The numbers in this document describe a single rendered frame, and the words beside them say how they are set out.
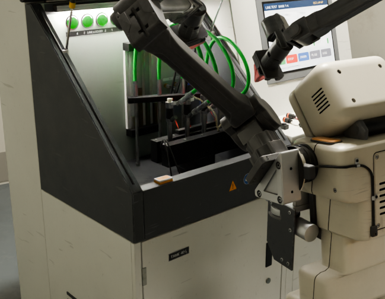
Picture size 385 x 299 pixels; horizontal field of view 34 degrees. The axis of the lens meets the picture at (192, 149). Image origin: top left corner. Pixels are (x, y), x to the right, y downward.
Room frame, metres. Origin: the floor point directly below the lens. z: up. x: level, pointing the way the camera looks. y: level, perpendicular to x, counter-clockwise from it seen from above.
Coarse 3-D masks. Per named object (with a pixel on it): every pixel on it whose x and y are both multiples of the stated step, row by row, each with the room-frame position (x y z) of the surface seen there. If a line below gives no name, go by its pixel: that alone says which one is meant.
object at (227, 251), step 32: (192, 224) 1.81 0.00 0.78; (224, 224) 1.90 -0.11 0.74; (256, 224) 2.00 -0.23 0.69; (160, 256) 1.72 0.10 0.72; (192, 256) 1.80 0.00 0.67; (224, 256) 1.90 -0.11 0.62; (256, 256) 2.00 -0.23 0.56; (160, 288) 1.72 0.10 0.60; (192, 288) 1.80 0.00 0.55; (224, 288) 1.90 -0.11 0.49; (256, 288) 2.01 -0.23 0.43
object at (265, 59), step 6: (258, 54) 1.88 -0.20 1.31; (264, 54) 1.89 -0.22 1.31; (258, 60) 1.87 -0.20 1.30; (264, 60) 1.84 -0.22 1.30; (270, 60) 1.82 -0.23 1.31; (276, 60) 1.81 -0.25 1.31; (282, 60) 1.82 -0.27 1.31; (264, 66) 1.85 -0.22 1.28; (270, 66) 1.84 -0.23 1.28; (276, 66) 1.84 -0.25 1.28; (264, 72) 1.84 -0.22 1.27; (270, 72) 1.84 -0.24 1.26; (276, 72) 1.85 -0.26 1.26; (282, 72) 1.86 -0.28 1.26; (270, 78) 1.83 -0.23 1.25
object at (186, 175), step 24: (216, 168) 1.87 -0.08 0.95; (240, 168) 1.94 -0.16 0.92; (144, 192) 1.69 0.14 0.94; (168, 192) 1.74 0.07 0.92; (192, 192) 1.81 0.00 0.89; (216, 192) 1.87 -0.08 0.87; (240, 192) 1.95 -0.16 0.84; (144, 216) 1.68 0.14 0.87; (168, 216) 1.74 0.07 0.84; (192, 216) 1.81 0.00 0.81
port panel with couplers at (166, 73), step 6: (168, 24) 2.44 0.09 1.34; (162, 66) 2.41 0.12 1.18; (168, 66) 2.43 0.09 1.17; (162, 72) 2.41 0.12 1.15; (168, 72) 2.43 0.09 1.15; (162, 78) 2.41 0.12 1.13; (168, 78) 2.43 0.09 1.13; (162, 84) 2.41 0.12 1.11; (168, 84) 2.40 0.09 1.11; (174, 84) 2.44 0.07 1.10; (162, 90) 2.41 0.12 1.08; (168, 90) 2.43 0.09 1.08
